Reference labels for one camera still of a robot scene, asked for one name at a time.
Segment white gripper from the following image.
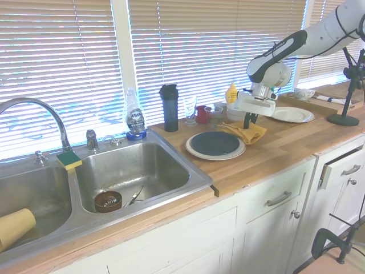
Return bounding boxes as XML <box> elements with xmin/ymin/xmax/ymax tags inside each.
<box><xmin>233</xmin><ymin>90</ymin><xmax>277</xmax><ymax>130</ymax></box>

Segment white kitchen cabinet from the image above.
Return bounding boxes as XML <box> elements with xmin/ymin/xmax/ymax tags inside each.
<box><xmin>54</xmin><ymin>134</ymin><xmax>365</xmax><ymax>274</ymax></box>

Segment stainless steel double sink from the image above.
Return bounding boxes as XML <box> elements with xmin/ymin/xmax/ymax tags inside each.
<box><xmin>0</xmin><ymin>130</ymin><xmax>214</xmax><ymax>253</ymax></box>

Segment rolled white napkin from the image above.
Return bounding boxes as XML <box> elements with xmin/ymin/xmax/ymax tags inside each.
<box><xmin>313</xmin><ymin>95</ymin><xmax>346</xmax><ymax>105</ymax></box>

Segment yellow and green sponge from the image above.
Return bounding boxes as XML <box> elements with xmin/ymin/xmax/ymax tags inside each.
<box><xmin>56</xmin><ymin>151</ymin><xmax>83</xmax><ymax>172</ymax></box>

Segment wooden serving tray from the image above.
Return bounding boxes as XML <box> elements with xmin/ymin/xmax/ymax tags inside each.
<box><xmin>278</xmin><ymin>90</ymin><xmax>365</xmax><ymax>115</ymax></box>

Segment clear plastic cup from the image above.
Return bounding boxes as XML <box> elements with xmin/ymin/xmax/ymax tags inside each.
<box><xmin>211</xmin><ymin>106</ymin><xmax>224</xmax><ymax>128</ymax></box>

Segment white open drawer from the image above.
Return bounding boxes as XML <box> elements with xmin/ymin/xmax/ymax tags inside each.
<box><xmin>317</xmin><ymin>146</ymin><xmax>365</xmax><ymax>191</ymax></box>

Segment dark blue plate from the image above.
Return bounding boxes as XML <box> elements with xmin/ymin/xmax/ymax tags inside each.
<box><xmin>190</xmin><ymin>131</ymin><xmax>240</xmax><ymax>156</ymax></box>

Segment brown bowl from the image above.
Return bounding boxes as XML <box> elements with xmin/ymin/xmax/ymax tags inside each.
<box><xmin>94</xmin><ymin>191</ymin><xmax>123</xmax><ymax>214</ymax></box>

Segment metal tongs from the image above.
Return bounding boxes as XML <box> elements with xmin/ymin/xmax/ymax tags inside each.
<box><xmin>123</xmin><ymin>185</ymin><xmax>145</xmax><ymax>207</ymax></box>

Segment red mug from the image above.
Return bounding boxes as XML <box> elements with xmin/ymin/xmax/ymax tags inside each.
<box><xmin>195</xmin><ymin>105</ymin><xmax>212</xmax><ymax>124</ymax></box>

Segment long metal drawer handle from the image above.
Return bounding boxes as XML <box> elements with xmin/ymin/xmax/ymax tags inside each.
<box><xmin>266</xmin><ymin>191</ymin><xmax>292</xmax><ymax>207</ymax></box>

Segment yellow terry cloth towel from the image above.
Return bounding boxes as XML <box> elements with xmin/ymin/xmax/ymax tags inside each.
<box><xmin>218</xmin><ymin>120</ymin><xmax>267</xmax><ymax>146</ymax></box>

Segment narrow white window blind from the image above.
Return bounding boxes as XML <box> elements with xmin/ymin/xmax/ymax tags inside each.
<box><xmin>298</xmin><ymin>0</ymin><xmax>365</xmax><ymax>84</ymax></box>

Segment yellow mustard bottle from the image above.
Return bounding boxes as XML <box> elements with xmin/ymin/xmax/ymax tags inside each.
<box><xmin>226</xmin><ymin>82</ymin><xmax>238</xmax><ymax>104</ymax></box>

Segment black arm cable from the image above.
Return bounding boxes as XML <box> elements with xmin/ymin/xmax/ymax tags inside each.
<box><xmin>270</xmin><ymin>5</ymin><xmax>360</xmax><ymax>62</ymax></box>

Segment chrome sink ring fitting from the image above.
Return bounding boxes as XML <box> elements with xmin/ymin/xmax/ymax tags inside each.
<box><xmin>102</xmin><ymin>135</ymin><xmax>120</xmax><ymax>147</ymax></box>

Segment plain white dinner plate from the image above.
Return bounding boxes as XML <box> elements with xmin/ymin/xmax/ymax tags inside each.
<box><xmin>270</xmin><ymin>106</ymin><xmax>315</xmax><ymax>124</ymax></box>

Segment short metal drawer handle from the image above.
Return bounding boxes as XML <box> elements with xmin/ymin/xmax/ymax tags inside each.
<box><xmin>340</xmin><ymin>164</ymin><xmax>362</xmax><ymax>176</ymax></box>

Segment wide white window blind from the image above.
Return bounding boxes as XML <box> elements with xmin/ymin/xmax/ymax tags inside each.
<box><xmin>127</xmin><ymin>0</ymin><xmax>308</xmax><ymax>127</ymax></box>
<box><xmin>0</xmin><ymin>0</ymin><xmax>124</xmax><ymax>164</ymax></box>

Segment clear stemmed glass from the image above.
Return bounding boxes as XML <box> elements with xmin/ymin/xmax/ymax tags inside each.
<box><xmin>183</xmin><ymin>96</ymin><xmax>198</xmax><ymax>127</ymax></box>

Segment chrome faucet handle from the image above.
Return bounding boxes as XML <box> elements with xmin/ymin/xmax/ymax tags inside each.
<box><xmin>86</xmin><ymin>129</ymin><xmax>100</xmax><ymax>151</ymax></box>

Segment black clamp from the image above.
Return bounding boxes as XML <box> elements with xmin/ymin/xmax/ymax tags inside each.
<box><xmin>310</xmin><ymin>212</ymin><xmax>365</xmax><ymax>265</ymax></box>

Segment chrome sink sprayer knob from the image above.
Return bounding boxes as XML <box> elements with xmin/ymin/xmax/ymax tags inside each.
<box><xmin>33</xmin><ymin>151</ymin><xmax>47</xmax><ymax>166</ymax></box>

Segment black shaker bottle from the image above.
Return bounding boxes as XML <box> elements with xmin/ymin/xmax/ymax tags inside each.
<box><xmin>159</xmin><ymin>83</ymin><xmax>180</xmax><ymax>133</ymax></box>

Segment chrome gooseneck faucet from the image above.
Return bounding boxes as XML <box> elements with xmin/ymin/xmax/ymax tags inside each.
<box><xmin>0</xmin><ymin>97</ymin><xmax>72</xmax><ymax>152</ymax></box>

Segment clear Dawn dish soap bottle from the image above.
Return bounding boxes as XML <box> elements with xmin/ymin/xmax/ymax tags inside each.
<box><xmin>125</xmin><ymin>87</ymin><xmax>149</xmax><ymax>142</ymax></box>

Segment black camera stand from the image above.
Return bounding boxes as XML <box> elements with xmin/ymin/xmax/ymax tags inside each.
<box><xmin>326</xmin><ymin>46</ymin><xmax>365</xmax><ymax>127</ymax></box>

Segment beige tumbler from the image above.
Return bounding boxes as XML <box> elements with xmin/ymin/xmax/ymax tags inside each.
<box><xmin>0</xmin><ymin>208</ymin><xmax>37</xmax><ymax>253</ymax></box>

